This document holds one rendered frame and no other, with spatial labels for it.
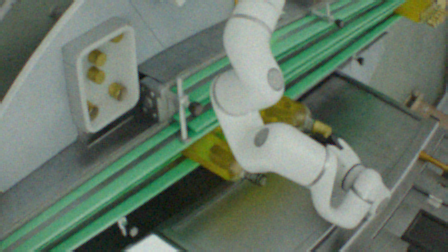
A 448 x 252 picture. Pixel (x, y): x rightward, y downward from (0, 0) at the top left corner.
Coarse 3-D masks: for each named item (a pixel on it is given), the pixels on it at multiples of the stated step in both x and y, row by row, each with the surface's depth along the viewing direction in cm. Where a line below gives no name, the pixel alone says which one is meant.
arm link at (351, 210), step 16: (336, 160) 108; (320, 176) 106; (320, 192) 109; (352, 192) 115; (320, 208) 111; (336, 208) 117; (352, 208) 113; (368, 208) 114; (336, 224) 114; (352, 224) 114
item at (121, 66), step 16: (128, 32) 124; (96, 48) 127; (112, 48) 131; (128, 48) 128; (80, 64) 116; (112, 64) 133; (128, 64) 131; (80, 80) 118; (112, 80) 136; (128, 80) 134; (96, 96) 133; (128, 96) 136; (112, 112) 132; (96, 128) 128
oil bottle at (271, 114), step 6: (270, 108) 147; (276, 108) 147; (264, 114) 145; (270, 114) 145; (276, 114) 145; (282, 114) 145; (288, 114) 145; (270, 120) 144; (276, 120) 143; (282, 120) 143; (288, 120) 143; (294, 120) 143; (294, 126) 143
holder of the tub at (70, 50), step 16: (96, 32) 122; (112, 32) 121; (64, 48) 118; (80, 48) 117; (64, 64) 121; (80, 96) 122; (80, 112) 125; (128, 112) 142; (80, 128) 134; (112, 128) 137
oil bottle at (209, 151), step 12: (192, 144) 138; (204, 144) 137; (216, 144) 137; (228, 144) 137; (192, 156) 141; (204, 156) 137; (216, 156) 134; (228, 156) 134; (216, 168) 136; (228, 168) 133; (240, 168) 132; (228, 180) 135; (240, 180) 134
